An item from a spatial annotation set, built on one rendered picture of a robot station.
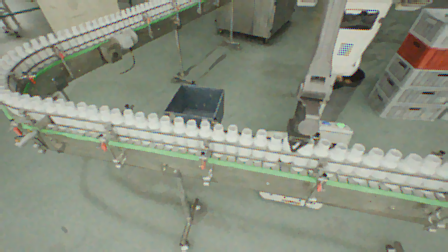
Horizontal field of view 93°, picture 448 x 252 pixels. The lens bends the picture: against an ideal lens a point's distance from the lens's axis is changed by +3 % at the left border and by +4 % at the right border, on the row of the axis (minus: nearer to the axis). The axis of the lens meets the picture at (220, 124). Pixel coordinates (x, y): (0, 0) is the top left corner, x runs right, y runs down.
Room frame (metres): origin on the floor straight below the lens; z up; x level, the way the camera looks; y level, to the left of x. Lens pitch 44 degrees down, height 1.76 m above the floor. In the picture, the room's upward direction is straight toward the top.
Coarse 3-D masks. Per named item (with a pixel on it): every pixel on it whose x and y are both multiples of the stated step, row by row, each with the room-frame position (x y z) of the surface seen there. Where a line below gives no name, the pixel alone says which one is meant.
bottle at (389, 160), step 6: (390, 150) 0.48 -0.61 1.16; (396, 150) 0.48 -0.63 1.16; (384, 156) 0.47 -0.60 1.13; (390, 156) 0.46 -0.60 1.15; (396, 156) 0.45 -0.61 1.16; (384, 162) 0.45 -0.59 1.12; (390, 162) 0.45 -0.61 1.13; (396, 162) 0.45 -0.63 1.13; (384, 168) 0.44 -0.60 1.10; (390, 168) 0.44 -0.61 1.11; (372, 174) 0.45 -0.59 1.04; (378, 174) 0.44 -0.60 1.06; (384, 174) 0.44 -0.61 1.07
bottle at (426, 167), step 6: (426, 156) 0.45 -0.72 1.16; (432, 156) 0.45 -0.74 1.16; (426, 162) 0.44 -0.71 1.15; (432, 162) 0.43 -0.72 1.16; (438, 162) 0.43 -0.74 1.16; (420, 168) 0.43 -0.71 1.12; (426, 168) 0.42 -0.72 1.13; (432, 168) 0.42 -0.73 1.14; (420, 174) 0.42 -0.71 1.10; (426, 174) 0.41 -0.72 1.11; (432, 174) 0.41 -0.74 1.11; (408, 180) 0.42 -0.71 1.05; (414, 180) 0.42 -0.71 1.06; (420, 180) 0.41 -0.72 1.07
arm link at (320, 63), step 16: (336, 0) 0.60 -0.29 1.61; (336, 16) 0.58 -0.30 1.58; (320, 32) 0.58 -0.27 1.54; (336, 32) 0.57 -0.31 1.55; (320, 48) 0.55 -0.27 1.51; (320, 64) 0.53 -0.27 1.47; (304, 80) 0.52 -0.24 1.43; (320, 80) 0.52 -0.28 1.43; (304, 96) 0.50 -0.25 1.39; (320, 96) 0.49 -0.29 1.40
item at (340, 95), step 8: (360, 72) 1.94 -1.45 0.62; (352, 80) 1.98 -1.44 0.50; (360, 80) 1.76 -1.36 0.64; (336, 88) 1.75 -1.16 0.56; (344, 88) 1.73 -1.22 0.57; (352, 88) 1.74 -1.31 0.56; (336, 96) 1.74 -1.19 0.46; (344, 96) 1.74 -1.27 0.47; (328, 104) 1.76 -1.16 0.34; (336, 104) 1.74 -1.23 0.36; (344, 104) 1.76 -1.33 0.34; (328, 112) 1.76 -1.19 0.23; (336, 112) 1.75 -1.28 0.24; (320, 120) 1.78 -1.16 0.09; (328, 120) 1.76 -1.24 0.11; (336, 120) 1.81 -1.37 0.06
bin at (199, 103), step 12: (180, 84) 1.23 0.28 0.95; (180, 96) 1.19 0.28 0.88; (192, 96) 1.23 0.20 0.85; (204, 96) 1.21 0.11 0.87; (216, 96) 1.19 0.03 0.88; (168, 108) 1.00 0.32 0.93; (180, 108) 1.16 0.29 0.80; (192, 108) 1.23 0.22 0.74; (204, 108) 1.21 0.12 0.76; (216, 108) 1.19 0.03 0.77; (204, 120) 0.89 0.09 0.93
